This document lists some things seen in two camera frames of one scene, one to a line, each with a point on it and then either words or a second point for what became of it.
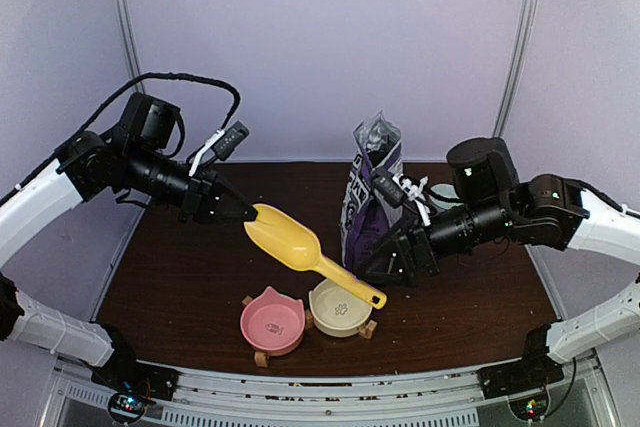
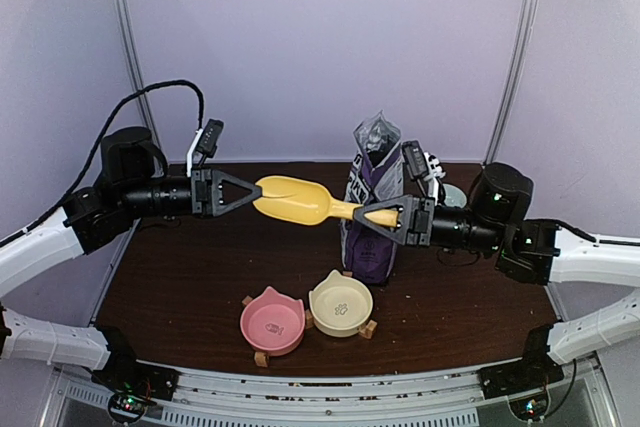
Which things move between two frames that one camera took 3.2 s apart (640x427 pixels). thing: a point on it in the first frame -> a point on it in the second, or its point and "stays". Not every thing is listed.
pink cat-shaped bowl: (273, 322) stays
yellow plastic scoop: (294, 244) -> (305, 202)
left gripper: (205, 181) -> (213, 180)
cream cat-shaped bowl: (337, 312) stays
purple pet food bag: (366, 220) stays
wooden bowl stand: (261, 358) stays
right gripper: (406, 246) -> (423, 218)
